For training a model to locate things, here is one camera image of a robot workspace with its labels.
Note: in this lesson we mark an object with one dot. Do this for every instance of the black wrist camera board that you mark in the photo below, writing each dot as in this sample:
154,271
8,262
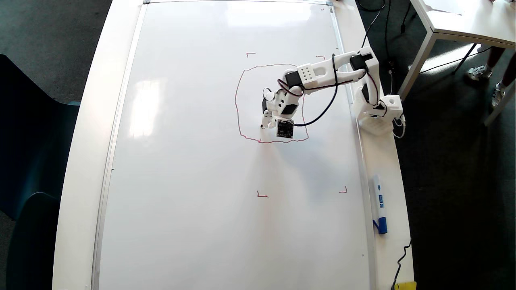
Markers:
285,129

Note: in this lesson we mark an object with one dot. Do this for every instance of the yellow plug block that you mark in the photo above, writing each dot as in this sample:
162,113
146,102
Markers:
405,286

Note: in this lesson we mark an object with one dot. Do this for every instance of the large whiteboard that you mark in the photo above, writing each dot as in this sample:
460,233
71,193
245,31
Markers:
181,181

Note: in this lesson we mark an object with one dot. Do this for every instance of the blue and white marker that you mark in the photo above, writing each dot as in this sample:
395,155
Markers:
379,201

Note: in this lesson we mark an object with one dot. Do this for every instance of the dark blue chair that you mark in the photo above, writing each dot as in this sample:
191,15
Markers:
28,141

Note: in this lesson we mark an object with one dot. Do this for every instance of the white sneaker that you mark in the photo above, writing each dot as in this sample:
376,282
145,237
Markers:
498,94
479,72

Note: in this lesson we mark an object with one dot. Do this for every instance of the white side table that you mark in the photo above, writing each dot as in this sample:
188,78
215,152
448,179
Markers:
467,20

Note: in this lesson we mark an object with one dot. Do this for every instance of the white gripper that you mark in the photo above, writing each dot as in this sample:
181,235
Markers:
266,118

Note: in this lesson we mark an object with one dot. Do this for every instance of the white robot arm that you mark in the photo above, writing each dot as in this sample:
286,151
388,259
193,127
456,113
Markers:
342,70

